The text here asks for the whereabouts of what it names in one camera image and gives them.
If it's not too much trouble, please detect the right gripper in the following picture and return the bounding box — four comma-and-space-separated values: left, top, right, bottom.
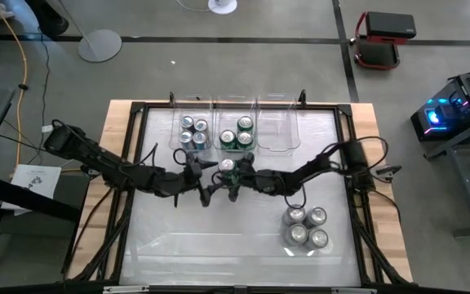
227, 152, 279, 203

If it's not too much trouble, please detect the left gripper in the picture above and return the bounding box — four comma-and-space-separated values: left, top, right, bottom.
175, 159, 219, 207

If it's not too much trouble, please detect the green Sprite can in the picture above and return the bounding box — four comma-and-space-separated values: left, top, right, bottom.
219, 129, 237, 151
237, 115, 255, 134
236, 131, 255, 151
217, 158, 239, 187

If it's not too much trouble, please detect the white blue Spindrift can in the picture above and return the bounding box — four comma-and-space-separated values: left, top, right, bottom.
282, 203, 307, 226
283, 222, 309, 247
304, 227, 330, 251
304, 206, 328, 229

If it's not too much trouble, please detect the clear plastic bin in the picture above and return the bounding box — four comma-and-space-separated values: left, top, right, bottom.
211, 93, 257, 158
254, 92, 300, 158
168, 94, 215, 158

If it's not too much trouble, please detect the glossy white table board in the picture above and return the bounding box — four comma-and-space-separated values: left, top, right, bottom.
119, 108, 361, 287

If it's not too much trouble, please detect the grey round lamp base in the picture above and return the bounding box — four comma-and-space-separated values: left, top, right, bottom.
55, 0, 123, 64

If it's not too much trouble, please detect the white round fan base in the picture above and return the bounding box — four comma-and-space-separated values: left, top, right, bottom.
207, 0, 238, 16

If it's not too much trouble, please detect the printed white paper sheet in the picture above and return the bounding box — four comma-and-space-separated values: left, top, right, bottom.
1, 163, 62, 213

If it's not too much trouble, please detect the red black rolling stool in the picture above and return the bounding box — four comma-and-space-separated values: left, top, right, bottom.
351, 11, 418, 71

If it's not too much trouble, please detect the black RGB computer case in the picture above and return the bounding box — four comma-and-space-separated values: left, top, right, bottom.
410, 73, 470, 143

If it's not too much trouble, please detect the person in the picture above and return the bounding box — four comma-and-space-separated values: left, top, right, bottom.
0, 0, 70, 38

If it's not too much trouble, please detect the black aluminium table frame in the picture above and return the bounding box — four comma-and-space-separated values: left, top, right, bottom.
64, 100, 414, 287

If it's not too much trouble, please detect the silver bracket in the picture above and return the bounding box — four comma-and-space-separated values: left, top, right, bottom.
102, 285, 150, 294
330, 287, 378, 294

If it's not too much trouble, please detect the black floor cable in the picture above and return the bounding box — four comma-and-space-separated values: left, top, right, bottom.
25, 26, 53, 167

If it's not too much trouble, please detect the yellow cable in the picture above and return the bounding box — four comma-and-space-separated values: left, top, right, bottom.
0, 0, 29, 168

